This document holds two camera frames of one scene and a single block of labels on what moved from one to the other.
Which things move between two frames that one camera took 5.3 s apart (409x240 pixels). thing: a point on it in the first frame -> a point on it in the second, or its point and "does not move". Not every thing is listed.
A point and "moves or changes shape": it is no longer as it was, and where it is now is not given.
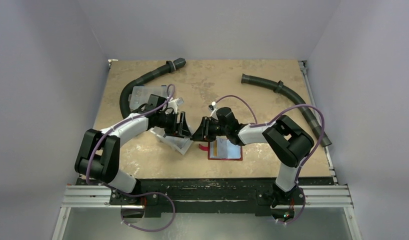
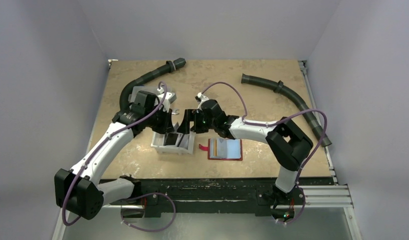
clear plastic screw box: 140,95 does not move
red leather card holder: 223,149 does not move
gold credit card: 215,148 does not move
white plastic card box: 180,144 moves or changes shape
